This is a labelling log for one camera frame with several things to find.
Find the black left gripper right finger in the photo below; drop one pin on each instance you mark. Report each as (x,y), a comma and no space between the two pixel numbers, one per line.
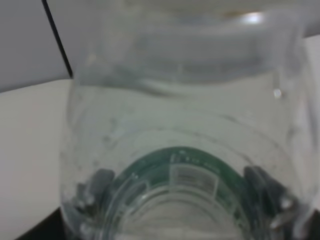
(272,209)

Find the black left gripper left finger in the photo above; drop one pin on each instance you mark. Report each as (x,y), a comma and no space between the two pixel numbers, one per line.
(92,199)

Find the clear bottle with green label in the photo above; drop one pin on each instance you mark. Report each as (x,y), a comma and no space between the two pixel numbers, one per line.
(177,97)

